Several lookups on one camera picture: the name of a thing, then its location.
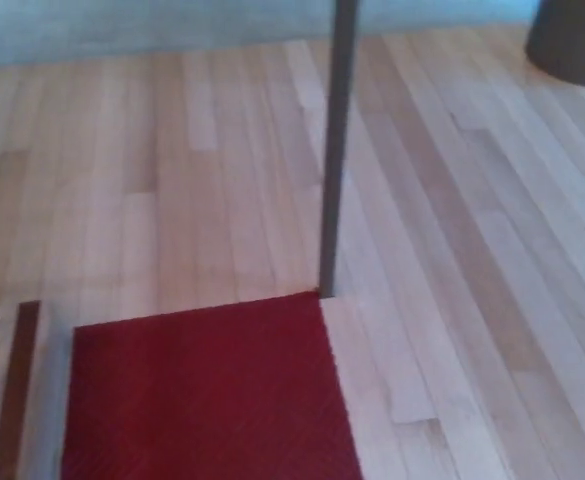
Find large round brown pillar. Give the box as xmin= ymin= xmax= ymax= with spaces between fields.
xmin=524 ymin=0 xmax=585 ymax=87

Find red floor mat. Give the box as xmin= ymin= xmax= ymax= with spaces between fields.
xmin=59 ymin=292 xmax=366 ymax=480

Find dark brown wooden floor strip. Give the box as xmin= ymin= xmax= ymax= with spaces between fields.
xmin=0 ymin=301 xmax=41 ymax=480

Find thin grey metal post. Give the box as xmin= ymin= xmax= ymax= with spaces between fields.
xmin=318 ymin=0 xmax=361 ymax=301

